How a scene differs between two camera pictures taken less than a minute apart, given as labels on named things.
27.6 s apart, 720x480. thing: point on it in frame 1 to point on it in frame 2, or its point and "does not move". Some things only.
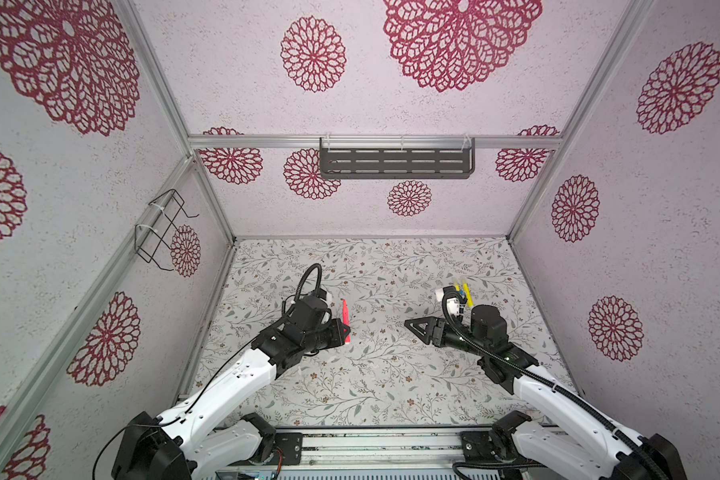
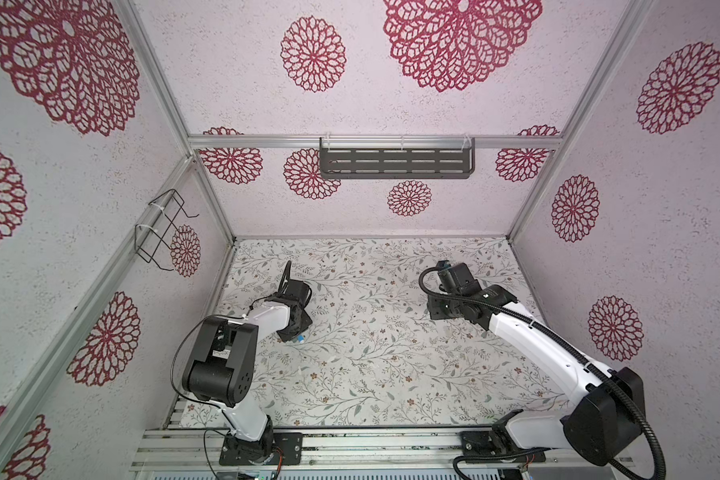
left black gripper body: (317, 341) to (297, 329)
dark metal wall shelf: (397, 158) does not move
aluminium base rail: (381, 449) does not move
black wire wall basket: (157, 223) does not move
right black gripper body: (462, 336) to (439, 308)
